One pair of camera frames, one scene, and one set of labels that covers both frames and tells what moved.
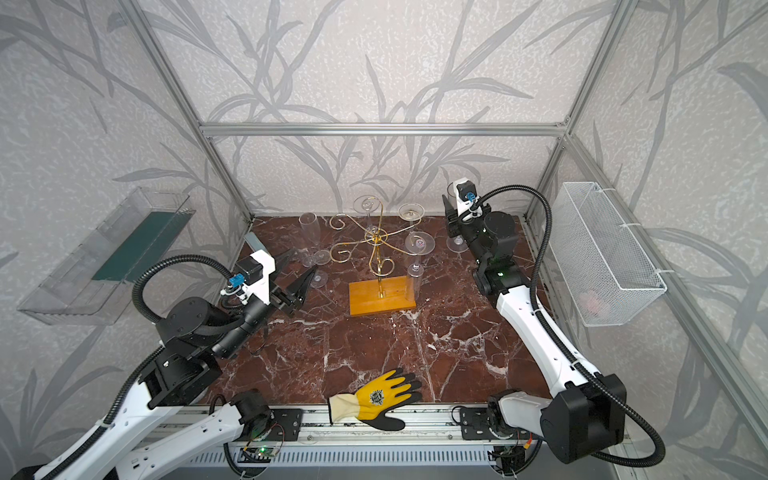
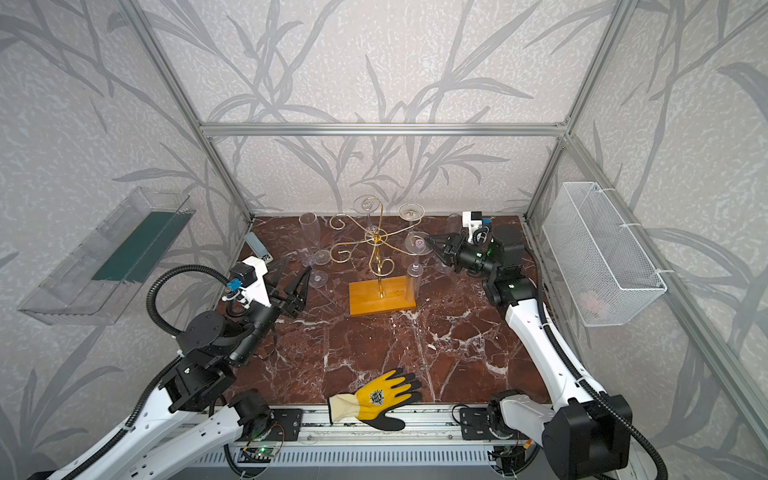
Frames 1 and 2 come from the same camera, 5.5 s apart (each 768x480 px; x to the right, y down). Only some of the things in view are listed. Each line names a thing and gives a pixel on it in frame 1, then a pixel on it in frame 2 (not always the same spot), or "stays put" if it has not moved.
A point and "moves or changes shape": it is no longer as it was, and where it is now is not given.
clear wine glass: [455, 244] moves or changes shape
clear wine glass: [367, 204] stays put
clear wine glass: [418, 243] stays put
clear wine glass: [308, 220] stays put
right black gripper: [453, 219] → [452, 249]
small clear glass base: [319, 279] stays put
